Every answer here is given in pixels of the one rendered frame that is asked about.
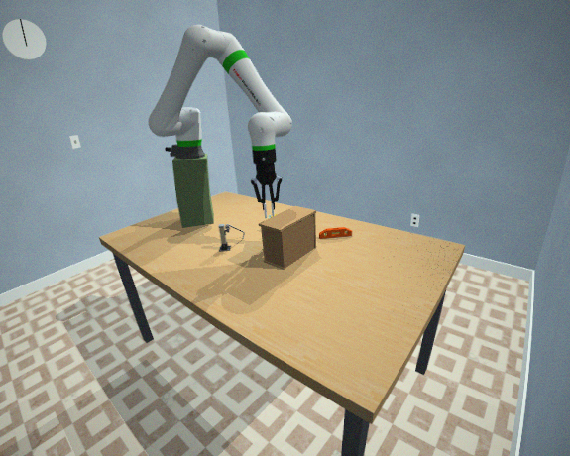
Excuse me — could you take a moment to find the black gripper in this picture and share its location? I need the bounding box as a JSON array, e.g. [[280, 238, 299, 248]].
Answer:
[[251, 163, 282, 218]]

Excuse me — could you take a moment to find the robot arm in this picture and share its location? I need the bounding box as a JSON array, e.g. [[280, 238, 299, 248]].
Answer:
[[149, 25, 292, 166]]

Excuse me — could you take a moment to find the orange spirit level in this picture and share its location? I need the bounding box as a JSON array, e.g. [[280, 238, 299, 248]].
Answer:
[[319, 227, 352, 239]]

